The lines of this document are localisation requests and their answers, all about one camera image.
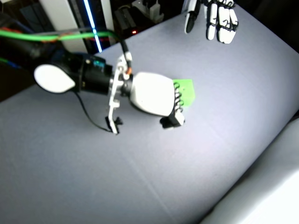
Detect green cube block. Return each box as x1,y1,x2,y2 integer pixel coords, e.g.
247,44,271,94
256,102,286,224
172,78,197,108

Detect white plastic parts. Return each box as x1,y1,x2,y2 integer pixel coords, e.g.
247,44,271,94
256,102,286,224
130,0,164,24

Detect white backdrop board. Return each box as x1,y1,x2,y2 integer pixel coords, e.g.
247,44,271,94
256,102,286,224
199,116,299,224

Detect grey table cloth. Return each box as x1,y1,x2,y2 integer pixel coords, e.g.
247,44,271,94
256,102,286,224
0,4,299,224

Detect black device with red light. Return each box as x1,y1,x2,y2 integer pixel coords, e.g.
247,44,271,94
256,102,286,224
114,6,143,39

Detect white cabinet with blue light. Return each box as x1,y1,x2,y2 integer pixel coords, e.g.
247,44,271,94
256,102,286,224
38,0,116,53

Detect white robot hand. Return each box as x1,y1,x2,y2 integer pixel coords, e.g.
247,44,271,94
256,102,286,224
183,0,239,45
129,71,186,131

